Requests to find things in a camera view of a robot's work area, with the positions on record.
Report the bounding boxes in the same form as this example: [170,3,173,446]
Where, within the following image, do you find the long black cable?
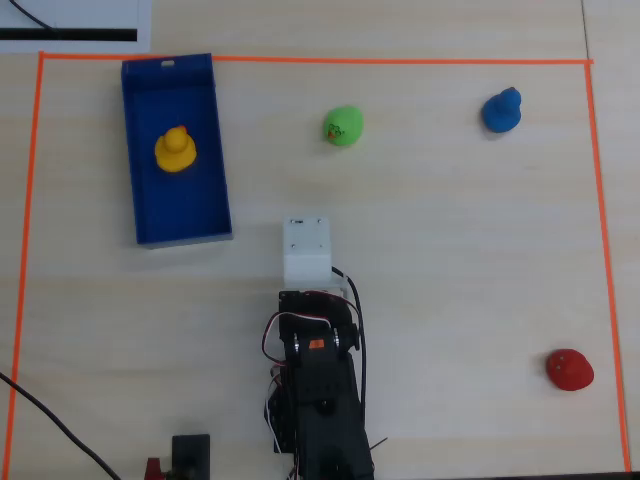
[0,371,123,480]

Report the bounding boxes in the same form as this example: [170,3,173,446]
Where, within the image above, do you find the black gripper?
[278,287,355,325]

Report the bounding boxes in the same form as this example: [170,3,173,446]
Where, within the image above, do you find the orange tape strip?
[38,51,595,66]
[2,52,46,480]
[584,62,632,474]

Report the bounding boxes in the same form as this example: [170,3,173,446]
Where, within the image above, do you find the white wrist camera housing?
[281,215,333,292]

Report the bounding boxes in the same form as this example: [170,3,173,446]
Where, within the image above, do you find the yellow rubber duck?
[153,124,198,175]

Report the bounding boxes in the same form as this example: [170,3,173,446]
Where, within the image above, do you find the red rubber duck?
[545,348,596,392]

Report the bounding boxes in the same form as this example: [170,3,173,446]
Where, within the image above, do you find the blue plastic box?
[120,52,235,251]

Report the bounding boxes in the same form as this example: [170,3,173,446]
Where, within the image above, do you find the black camera stand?
[171,433,212,480]

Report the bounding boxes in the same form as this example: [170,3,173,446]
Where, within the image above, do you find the red white servo wires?
[260,289,361,480]

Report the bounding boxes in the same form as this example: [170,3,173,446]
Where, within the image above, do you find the thin black cable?
[8,0,59,31]

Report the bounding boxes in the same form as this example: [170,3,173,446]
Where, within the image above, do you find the green rubber duck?
[322,104,365,148]

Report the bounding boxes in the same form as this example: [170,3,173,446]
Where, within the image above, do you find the white paper with black bar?
[0,0,152,53]

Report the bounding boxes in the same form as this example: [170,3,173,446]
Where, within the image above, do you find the thick black camera cable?
[330,266,369,431]

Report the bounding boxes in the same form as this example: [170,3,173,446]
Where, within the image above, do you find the blue rubber duck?
[481,86,523,134]

